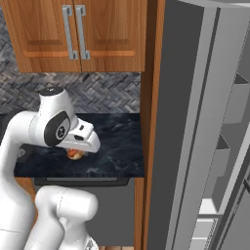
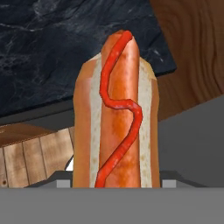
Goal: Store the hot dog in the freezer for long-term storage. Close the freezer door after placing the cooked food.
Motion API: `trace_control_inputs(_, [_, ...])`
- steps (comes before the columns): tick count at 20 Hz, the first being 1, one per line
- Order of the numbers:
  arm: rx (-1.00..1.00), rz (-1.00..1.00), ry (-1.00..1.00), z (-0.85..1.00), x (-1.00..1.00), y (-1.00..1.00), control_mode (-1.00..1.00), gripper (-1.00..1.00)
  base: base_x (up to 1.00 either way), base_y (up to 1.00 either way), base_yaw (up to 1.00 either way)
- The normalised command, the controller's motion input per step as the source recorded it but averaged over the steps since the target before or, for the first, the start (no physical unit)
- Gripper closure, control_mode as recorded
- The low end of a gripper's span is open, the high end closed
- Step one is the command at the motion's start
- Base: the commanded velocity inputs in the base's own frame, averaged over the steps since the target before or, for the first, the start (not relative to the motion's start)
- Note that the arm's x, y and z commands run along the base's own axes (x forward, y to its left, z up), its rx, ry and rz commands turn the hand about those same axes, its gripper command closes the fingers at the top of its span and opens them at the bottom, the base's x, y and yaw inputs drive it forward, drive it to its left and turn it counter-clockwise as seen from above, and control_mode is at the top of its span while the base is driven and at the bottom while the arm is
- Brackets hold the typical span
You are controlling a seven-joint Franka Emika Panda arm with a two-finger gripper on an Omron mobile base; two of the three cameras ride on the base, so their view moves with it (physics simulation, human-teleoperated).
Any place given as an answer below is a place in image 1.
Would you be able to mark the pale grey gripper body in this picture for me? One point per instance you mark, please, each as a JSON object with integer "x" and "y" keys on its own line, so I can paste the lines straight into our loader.
{"x": 85, "y": 143}

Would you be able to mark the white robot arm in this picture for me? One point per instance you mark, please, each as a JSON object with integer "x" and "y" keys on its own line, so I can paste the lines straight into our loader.
{"x": 19, "y": 182}

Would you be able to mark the hot dog in bun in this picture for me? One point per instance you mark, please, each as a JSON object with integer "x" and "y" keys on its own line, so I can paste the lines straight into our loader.
{"x": 75, "y": 155}

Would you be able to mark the grey fridge freezer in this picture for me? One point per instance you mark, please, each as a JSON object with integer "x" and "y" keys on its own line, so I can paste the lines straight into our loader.
{"x": 175, "y": 97}

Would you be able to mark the wooden cupboard door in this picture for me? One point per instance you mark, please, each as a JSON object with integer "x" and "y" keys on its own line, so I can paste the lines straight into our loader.
{"x": 114, "y": 29}
{"x": 39, "y": 29}

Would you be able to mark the grey freezer door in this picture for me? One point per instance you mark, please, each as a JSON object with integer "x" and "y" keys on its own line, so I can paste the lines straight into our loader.
{"x": 211, "y": 97}

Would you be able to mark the grey door bin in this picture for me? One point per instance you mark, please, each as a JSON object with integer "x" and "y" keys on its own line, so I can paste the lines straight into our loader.
{"x": 219, "y": 175}
{"x": 236, "y": 104}

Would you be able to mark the white freezer drawer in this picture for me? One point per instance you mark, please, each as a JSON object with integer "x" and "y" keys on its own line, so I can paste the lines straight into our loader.
{"x": 203, "y": 224}

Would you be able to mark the wooden base cupboard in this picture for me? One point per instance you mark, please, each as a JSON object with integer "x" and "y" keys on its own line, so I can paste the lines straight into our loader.
{"x": 27, "y": 188}

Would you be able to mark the grey dishwasher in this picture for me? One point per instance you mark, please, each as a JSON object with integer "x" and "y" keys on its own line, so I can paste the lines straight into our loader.
{"x": 114, "y": 211}

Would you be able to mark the wooden side panel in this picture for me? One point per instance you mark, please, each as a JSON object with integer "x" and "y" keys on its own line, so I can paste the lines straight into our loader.
{"x": 150, "y": 81}

